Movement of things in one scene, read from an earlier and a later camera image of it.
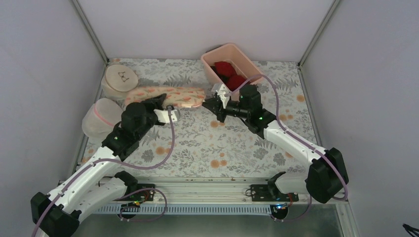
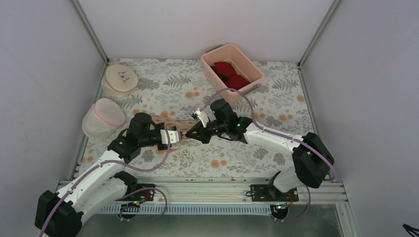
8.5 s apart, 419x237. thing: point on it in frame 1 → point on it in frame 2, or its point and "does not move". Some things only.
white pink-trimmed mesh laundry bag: [101, 117] does not move
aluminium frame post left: [89, 31] does not move
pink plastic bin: [226, 65] does not move
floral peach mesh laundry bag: [176, 97] → [183, 124]
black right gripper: [215, 102] → [201, 136]
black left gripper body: [142, 131] → [159, 125]
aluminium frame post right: [300, 62] does not move
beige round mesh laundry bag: [117, 80] does not move
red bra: [228, 74] does not move
